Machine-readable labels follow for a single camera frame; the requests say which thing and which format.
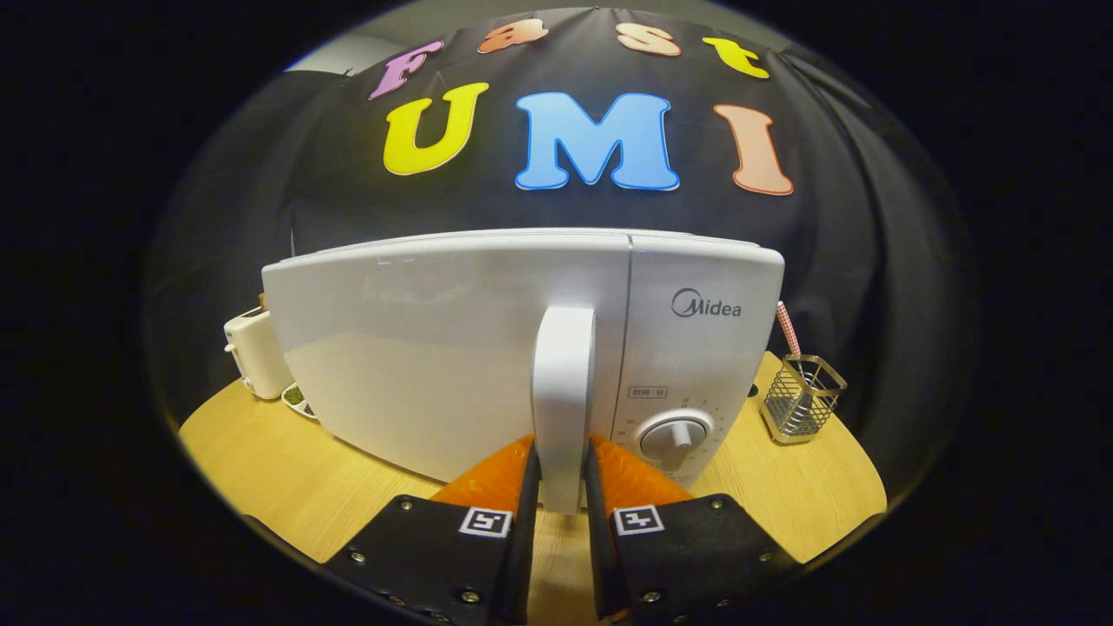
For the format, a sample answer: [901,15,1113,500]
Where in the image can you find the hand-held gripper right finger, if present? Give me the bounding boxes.
[581,435,805,626]

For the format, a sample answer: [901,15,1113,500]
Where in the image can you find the white toaster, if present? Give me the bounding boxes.
[223,306,295,401]

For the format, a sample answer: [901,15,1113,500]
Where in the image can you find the pink striped straw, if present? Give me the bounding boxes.
[776,301,803,359]

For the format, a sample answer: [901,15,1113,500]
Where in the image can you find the metal wire holder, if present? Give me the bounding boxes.
[761,354,849,446]

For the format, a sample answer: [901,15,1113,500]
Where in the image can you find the white microwave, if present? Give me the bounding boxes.
[263,228,786,516]

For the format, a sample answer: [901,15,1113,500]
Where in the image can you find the white divided snack tray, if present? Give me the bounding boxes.
[281,383,321,423]

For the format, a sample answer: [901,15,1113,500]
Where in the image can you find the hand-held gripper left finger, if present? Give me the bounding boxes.
[323,435,542,626]

